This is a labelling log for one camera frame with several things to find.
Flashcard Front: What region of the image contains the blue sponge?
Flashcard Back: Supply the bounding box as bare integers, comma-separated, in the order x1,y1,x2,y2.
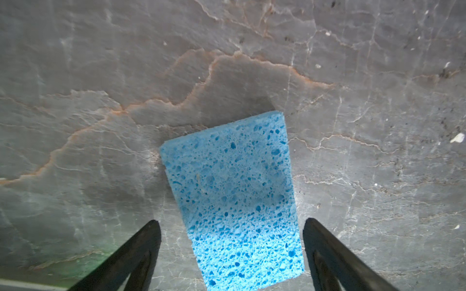
160,111,305,291

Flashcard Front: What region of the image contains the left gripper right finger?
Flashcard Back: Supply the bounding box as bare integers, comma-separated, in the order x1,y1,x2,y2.
303,218,396,291

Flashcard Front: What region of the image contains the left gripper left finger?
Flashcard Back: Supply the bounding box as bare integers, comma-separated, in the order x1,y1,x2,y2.
70,219,161,291

